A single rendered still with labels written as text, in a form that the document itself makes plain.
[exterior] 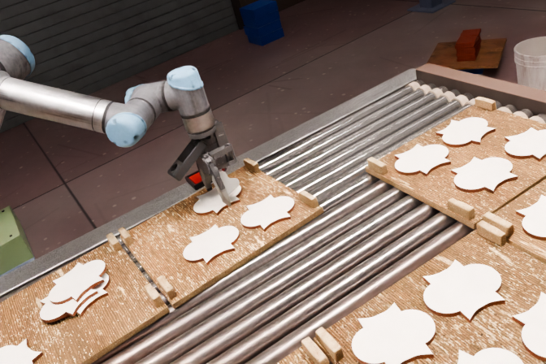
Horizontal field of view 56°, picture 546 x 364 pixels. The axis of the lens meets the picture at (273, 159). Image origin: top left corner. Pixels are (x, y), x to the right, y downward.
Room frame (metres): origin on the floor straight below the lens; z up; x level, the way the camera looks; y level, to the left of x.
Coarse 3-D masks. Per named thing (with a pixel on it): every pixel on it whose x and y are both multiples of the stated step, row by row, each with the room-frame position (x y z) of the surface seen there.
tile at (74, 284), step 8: (80, 264) 1.02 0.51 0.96; (88, 264) 1.01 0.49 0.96; (96, 264) 1.00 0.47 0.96; (104, 264) 1.00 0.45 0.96; (72, 272) 1.00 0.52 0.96; (80, 272) 0.99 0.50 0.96; (88, 272) 0.98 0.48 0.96; (96, 272) 0.97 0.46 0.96; (104, 272) 0.97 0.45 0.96; (56, 280) 0.99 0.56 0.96; (64, 280) 0.98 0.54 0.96; (72, 280) 0.97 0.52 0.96; (80, 280) 0.96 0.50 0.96; (88, 280) 0.95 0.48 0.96; (96, 280) 0.94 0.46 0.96; (56, 288) 0.96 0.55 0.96; (64, 288) 0.95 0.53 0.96; (72, 288) 0.94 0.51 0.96; (80, 288) 0.93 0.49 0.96; (88, 288) 0.93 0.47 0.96; (56, 296) 0.93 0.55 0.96; (64, 296) 0.92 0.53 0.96; (72, 296) 0.91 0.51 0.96; (80, 296) 0.91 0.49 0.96; (56, 304) 0.91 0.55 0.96
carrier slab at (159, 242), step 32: (256, 192) 1.16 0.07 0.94; (288, 192) 1.11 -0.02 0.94; (160, 224) 1.14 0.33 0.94; (192, 224) 1.09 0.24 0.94; (224, 224) 1.05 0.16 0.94; (288, 224) 0.98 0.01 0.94; (160, 256) 1.00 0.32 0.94; (224, 256) 0.93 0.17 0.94; (160, 288) 0.89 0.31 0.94; (192, 288) 0.86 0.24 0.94
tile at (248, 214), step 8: (264, 200) 1.09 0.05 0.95; (272, 200) 1.08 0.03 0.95; (280, 200) 1.07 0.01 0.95; (288, 200) 1.06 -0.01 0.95; (248, 208) 1.08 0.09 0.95; (256, 208) 1.07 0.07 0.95; (264, 208) 1.06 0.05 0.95; (272, 208) 1.05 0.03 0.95; (280, 208) 1.04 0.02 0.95; (288, 208) 1.03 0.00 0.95; (248, 216) 1.05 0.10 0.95; (256, 216) 1.04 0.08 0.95; (264, 216) 1.03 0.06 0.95; (272, 216) 1.02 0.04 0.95; (280, 216) 1.01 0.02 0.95; (288, 216) 1.00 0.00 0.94; (248, 224) 1.01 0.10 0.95; (256, 224) 1.00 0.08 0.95; (264, 224) 0.99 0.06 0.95; (272, 224) 1.00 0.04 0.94
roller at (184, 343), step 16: (400, 208) 0.95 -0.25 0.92; (368, 224) 0.92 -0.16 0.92; (384, 224) 0.92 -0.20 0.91; (336, 240) 0.90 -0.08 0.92; (352, 240) 0.89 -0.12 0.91; (320, 256) 0.86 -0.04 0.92; (336, 256) 0.87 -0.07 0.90; (288, 272) 0.84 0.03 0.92; (304, 272) 0.84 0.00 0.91; (256, 288) 0.82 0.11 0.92; (272, 288) 0.81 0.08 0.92; (240, 304) 0.79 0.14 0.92; (256, 304) 0.79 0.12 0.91; (208, 320) 0.77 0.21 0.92; (224, 320) 0.76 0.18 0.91; (192, 336) 0.74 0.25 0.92; (208, 336) 0.74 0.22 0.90; (160, 352) 0.73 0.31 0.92; (176, 352) 0.72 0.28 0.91
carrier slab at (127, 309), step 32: (96, 256) 1.08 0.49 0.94; (128, 256) 1.04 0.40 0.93; (32, 288) 1.02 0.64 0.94; (128, 288) 0.92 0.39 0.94; (0, 320) 0.94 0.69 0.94; (32, 320) 0.91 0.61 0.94; (64, 320) 0.88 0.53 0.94; (96, 320) 0.85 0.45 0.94; (128, 320) 0.82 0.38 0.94; (64, 352) 0.78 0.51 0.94; (96, 352) 0.76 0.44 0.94
